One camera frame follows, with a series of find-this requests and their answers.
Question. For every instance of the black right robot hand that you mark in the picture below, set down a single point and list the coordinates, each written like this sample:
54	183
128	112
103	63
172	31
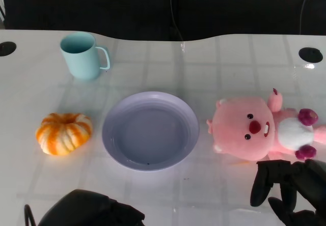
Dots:
287	185

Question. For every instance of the light blue plastic mug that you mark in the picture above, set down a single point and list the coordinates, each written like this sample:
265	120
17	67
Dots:
81	58

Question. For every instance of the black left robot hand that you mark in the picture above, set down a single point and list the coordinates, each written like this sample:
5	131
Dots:
86	209

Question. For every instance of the pink plush beaver doll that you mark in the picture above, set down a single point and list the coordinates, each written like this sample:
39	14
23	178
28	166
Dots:
244	131

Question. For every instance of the orange white striped pumpkin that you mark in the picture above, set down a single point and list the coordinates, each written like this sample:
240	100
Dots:
63	133

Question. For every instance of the lavender plastic plate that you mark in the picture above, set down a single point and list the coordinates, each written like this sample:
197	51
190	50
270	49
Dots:
150	130

